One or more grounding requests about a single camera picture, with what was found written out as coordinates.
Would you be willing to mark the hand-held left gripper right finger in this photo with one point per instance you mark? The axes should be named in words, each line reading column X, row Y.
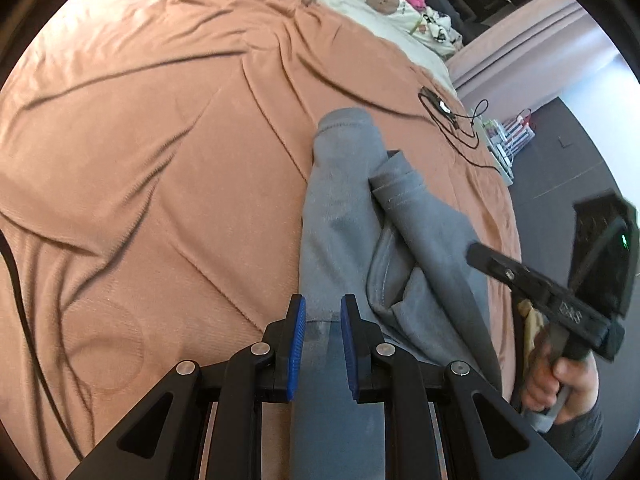
column 349, row 345

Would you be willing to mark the grey t-shirt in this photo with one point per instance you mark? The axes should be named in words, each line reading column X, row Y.
column 340, row 210

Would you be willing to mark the pink striped rack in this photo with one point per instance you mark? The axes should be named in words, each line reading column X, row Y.
column 520, row 135

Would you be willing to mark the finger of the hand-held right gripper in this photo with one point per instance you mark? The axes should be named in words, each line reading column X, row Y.
column 500, row 265

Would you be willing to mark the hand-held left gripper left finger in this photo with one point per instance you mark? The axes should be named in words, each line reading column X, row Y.
column 297, row 345

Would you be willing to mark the white nightstand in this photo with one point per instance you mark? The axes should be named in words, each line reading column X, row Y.
column 502, row 160

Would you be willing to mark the pink curtain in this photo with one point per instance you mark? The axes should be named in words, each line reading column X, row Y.
column 525, row 50

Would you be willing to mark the orange-brown blanket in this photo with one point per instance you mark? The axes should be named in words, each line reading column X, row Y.
column 150, row 160

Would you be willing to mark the person's right hand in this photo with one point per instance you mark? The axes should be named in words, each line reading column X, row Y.
column 580, row 382

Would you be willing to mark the cream bear print pillow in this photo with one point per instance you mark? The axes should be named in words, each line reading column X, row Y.
column 415, row 55

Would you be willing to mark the person's right forearm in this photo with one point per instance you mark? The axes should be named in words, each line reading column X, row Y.
column 575, row 440

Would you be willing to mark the black and white plush cloth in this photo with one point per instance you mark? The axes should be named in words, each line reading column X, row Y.
column 440, row 30

